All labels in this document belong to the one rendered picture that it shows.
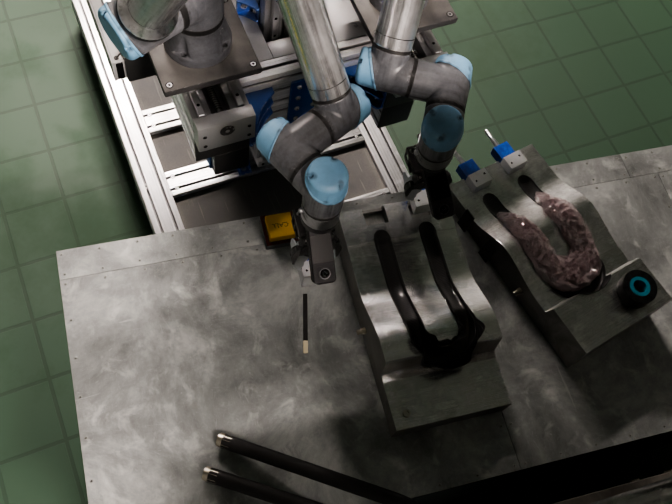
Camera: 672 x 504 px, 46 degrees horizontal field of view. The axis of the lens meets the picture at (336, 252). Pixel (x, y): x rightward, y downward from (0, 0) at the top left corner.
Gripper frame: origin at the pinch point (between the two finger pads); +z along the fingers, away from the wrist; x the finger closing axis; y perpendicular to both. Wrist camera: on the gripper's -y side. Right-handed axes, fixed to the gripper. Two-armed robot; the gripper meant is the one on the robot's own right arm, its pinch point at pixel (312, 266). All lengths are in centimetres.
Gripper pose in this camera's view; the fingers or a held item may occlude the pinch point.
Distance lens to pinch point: 166.5
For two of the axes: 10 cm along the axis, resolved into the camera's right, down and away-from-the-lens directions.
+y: -2.5, -8.9, 3.8
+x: -9.6, 1.8, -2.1
